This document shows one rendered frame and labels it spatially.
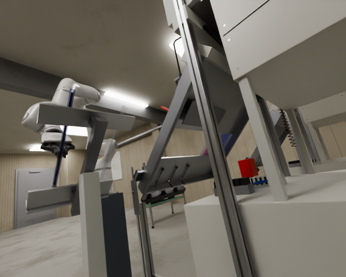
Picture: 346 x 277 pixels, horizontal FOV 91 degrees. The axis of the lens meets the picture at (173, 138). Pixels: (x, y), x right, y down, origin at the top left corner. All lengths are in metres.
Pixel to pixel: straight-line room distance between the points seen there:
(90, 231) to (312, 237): 0.66
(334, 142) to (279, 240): 3.81
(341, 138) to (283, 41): 3.82
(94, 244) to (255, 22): 0.89
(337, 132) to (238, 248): 3.89
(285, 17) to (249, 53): 0.11
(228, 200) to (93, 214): 0.48
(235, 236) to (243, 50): 0.56
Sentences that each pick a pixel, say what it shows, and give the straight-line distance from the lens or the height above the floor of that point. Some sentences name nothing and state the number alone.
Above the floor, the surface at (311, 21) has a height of 1.04.
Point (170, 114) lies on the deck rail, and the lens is 0.76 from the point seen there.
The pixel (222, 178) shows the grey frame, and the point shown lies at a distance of 0.56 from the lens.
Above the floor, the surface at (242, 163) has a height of 0.75.
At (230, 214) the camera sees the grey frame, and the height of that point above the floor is 0.60.
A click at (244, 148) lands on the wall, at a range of 4.40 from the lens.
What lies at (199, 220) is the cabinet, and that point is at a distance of 0.70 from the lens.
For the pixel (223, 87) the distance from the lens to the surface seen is 0.97.
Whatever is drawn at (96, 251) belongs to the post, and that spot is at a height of 0.53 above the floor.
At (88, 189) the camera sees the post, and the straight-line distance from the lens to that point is 0.73.
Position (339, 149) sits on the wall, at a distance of 4.32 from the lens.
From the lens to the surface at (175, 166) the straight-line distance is 1.02.
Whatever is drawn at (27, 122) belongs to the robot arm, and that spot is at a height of 1.07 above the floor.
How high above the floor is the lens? 0.73
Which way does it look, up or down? 13 degrees up
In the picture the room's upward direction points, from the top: 11 degrees counter-clockwise
